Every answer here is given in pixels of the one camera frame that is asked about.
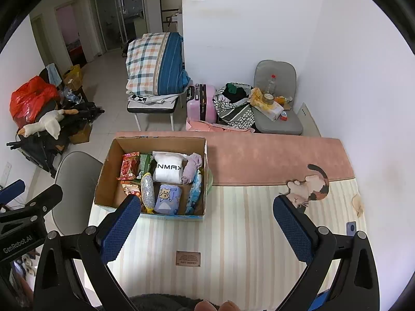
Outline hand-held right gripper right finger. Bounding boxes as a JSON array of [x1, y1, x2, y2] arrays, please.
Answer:
[[273, 195, 380, 311]]

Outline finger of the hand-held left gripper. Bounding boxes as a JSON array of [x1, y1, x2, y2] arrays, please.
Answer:
[[0, 179, 26, 204], [0, 184, 64, 225]]

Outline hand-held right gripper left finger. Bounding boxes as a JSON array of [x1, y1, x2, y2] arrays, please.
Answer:
[[33, 194, 142, 311]]

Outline mushroom print pouch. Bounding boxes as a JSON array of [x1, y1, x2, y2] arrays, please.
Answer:
[[121, 181, 142, 198]]

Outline yellow glitter pouch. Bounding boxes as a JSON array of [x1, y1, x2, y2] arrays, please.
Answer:
[[139, 172, 156, 214]]

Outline purple star print pack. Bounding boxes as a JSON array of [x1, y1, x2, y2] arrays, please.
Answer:
[[155, 184, 183, 215]]

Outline red snack packet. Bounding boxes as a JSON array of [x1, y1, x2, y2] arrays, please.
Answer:
[[117, 152, 141, 181]]

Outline green packet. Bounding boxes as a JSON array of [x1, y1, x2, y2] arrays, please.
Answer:
[[138, 153, 154, 177]]

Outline white soft packet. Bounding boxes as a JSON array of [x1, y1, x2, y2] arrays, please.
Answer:
[[152, 151, 189, 183]]

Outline blue tube packet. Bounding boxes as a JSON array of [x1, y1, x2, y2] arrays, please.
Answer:
[[185, 170, 204, 214]]

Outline lavender cloth bundle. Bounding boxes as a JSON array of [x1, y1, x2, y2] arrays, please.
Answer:
[[181, 152, 203, 183]]

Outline person's right hand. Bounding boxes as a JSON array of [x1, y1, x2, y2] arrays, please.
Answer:
[[195, 300, 241, 311]]

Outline grey round chair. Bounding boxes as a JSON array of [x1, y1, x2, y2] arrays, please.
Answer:
[[53, 152, 104, 236]]

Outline black folded stroller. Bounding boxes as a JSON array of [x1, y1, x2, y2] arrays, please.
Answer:
[[6, 102, 105, 179]]

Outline crumpled beige tissue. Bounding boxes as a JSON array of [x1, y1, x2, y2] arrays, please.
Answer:
[[352, 194, 364, 217]]

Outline small brown cardboard box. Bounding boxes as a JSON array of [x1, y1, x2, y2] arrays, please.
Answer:
[[70, 123, 93, 145]]

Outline white goose plush toy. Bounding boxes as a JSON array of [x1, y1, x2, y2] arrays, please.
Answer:
[[18, 108, 80, 138]]

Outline person's dark fleece clothing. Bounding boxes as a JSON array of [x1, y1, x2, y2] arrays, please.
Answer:
[[130, 294, 202, 311]]

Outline red plastic bag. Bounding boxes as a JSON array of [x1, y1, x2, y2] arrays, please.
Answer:
[[9, 76, 60, 127]]

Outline grey cushioned chair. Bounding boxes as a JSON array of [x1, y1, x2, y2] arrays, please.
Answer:
[[251, 60, 303, 136]]

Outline white leaning board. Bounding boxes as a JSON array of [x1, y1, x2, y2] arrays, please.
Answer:
[[296, 102, 321, 137]]

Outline white paper box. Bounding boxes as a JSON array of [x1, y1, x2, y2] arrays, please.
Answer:
[[254, 99, 284, 120]]

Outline light blue cloth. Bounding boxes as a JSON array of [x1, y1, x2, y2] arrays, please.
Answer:
[[45, 63, 62, 86]]

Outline pink garment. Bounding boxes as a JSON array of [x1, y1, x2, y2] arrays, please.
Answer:
[[186, 120, 256, 134]]

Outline white chair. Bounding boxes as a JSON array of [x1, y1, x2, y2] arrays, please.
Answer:
[[126, 94, 180, 132]]

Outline yellow paper bag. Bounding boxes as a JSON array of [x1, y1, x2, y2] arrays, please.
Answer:
[[63, 65, 83, 89]]

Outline black white patterned bag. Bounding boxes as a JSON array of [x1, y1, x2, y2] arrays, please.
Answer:
[[212, 82, 257, 132]]

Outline yellow plastic bag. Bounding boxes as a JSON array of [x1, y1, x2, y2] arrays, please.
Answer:
[[249, 87, 265, 106]]

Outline pink suitcase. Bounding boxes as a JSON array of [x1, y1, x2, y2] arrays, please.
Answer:
[[186, 84, 218, 124]]

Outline plaid folded quilt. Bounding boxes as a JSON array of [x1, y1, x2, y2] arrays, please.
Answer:
[[126, 32, 192, 96]]

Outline glass sliding door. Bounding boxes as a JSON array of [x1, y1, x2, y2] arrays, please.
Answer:
[[87, 0, 146, 62]]

